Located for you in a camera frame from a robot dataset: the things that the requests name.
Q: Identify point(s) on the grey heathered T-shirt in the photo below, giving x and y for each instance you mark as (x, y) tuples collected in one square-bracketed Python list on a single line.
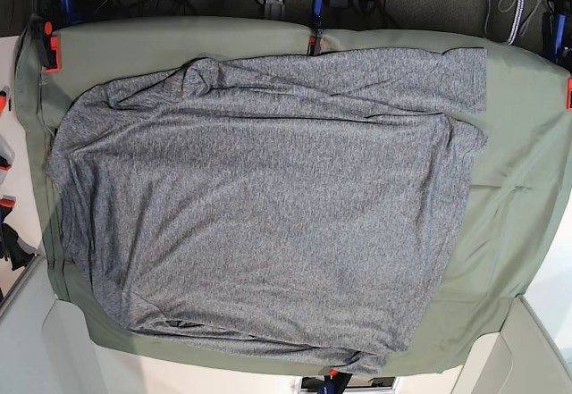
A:
[(292, 207)]

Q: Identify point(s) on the blue orange clamp top centre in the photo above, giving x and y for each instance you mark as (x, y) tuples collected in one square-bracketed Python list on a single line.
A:
[(315, 42)]

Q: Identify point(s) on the orange blue clamp bottom centre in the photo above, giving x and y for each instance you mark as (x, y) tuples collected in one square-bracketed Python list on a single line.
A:
[(335, 382)]

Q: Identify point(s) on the green table cloth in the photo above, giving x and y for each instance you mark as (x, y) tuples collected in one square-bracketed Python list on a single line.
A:
[(520, 184)]

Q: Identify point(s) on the orange black clamp far left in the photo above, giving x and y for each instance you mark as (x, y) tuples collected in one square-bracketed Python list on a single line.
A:
[(47, 44)]

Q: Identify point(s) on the orange black tools left floor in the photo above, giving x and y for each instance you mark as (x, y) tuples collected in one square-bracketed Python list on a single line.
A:
[(11, 250)]

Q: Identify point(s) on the orange clamp right edge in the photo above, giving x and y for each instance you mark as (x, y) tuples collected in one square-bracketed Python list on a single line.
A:
[(569, 95)]

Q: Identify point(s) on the blue clamp top right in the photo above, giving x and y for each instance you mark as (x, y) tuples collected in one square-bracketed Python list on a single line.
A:
[(556, 32)]

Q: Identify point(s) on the red handled tool left edge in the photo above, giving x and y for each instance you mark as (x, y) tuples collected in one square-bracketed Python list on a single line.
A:
[(4, 98)]

